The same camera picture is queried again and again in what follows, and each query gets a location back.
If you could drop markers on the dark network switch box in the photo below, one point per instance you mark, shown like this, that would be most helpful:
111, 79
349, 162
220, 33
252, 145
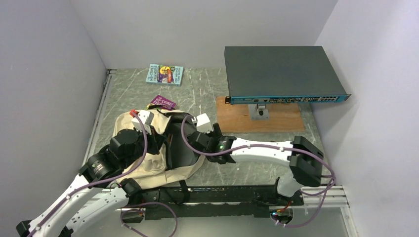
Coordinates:
281, 75

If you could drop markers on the beige canvas backpack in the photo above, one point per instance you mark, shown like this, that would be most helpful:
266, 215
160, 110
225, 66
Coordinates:
174, 162

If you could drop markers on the black base frame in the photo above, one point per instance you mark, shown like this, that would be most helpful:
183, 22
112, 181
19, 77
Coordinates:
213, 201

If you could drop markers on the wooden board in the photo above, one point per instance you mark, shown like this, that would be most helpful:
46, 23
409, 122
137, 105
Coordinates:
246, 118

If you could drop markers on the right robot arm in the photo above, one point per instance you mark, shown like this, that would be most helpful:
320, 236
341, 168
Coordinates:
302, 158

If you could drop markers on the purple treehouse book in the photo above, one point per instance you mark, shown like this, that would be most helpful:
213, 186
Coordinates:
160, 102

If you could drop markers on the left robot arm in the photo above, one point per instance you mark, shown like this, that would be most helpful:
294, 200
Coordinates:
102, 168

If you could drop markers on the light blue book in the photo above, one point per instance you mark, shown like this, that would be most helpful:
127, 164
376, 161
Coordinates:
165, 75

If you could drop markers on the aluminium rail frame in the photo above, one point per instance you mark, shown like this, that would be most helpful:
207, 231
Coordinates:
98, 130

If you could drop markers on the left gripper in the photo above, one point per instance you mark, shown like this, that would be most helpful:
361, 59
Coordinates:
156, 140

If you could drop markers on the metal switch stand bracket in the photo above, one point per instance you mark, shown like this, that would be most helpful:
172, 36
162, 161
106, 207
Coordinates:
260, 110

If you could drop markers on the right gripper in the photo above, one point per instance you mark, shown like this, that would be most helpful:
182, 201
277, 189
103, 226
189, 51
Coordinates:
215, 133

